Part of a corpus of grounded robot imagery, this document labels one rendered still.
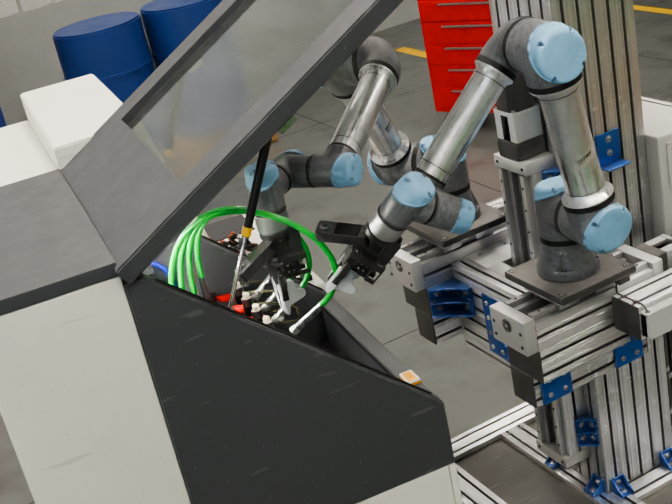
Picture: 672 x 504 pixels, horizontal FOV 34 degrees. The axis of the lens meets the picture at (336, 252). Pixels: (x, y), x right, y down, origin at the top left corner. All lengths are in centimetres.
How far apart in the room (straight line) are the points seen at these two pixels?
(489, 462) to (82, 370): 170
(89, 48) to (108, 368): 517
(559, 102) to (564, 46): 12
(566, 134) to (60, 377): 114
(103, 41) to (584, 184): 507
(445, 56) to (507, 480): 388
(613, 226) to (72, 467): 124
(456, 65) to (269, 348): 477
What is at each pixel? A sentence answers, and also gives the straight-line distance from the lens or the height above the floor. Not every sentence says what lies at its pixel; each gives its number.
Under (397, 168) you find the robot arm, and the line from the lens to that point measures 300.
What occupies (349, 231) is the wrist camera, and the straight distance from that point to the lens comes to 233.
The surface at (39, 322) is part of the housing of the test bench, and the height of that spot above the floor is 143.
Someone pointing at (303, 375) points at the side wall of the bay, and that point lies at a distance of 225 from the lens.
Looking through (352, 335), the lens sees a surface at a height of 95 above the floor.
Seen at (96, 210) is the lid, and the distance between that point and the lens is 233.
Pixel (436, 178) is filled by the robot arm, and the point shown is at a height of 139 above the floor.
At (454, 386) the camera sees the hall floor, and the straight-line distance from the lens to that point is 428.
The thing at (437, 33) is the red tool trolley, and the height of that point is 65.
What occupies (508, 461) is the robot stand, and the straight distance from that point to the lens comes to 348.
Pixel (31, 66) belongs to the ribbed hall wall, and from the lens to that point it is 894.
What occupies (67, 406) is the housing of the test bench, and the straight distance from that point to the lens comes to 214.
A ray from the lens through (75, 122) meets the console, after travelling 288.
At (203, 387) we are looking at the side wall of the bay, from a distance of 219.
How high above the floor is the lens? 224
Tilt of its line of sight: 24 degrees down
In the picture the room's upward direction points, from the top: 12 degrees counter-clockwise
